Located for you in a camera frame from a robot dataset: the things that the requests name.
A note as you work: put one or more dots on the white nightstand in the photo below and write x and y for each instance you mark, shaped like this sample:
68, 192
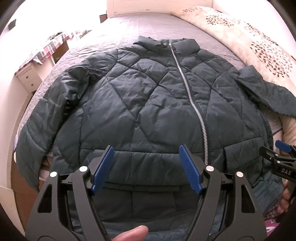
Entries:
27, 76

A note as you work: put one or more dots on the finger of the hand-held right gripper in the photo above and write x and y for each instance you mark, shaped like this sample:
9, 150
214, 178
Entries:
283, 146
268, 154

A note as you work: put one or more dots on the brown wooden bed frame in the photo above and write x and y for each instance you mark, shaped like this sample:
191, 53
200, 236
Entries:
23, 197

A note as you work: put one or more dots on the beige floral comforter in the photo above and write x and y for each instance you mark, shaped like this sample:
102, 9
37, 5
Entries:
242, 39

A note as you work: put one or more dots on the dark green quilted jacket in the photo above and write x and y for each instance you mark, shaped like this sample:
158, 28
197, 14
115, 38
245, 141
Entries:
138, 104

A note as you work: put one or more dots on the purple patterned cloth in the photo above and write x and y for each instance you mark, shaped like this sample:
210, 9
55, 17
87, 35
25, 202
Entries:
272, 231

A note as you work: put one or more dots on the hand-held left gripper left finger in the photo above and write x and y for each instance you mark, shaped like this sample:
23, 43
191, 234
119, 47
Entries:
103, 169

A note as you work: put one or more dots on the dark wall switch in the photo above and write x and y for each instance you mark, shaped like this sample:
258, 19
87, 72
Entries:
12, 24

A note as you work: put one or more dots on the person's left hand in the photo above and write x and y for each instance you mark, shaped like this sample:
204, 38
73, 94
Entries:
131, 234

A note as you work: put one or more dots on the white headboard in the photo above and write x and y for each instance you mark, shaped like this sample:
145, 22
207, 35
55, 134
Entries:
150, 7

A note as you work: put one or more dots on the person's right hand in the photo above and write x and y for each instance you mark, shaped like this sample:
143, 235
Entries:
286, 197

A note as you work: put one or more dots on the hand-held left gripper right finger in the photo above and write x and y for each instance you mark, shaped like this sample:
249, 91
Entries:
189, 169

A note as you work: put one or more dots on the red plaid tablecloth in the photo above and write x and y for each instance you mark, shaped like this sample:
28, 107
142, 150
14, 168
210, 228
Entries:
46, 49

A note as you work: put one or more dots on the person's plaid clothing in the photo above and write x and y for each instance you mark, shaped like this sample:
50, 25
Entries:
273, 212

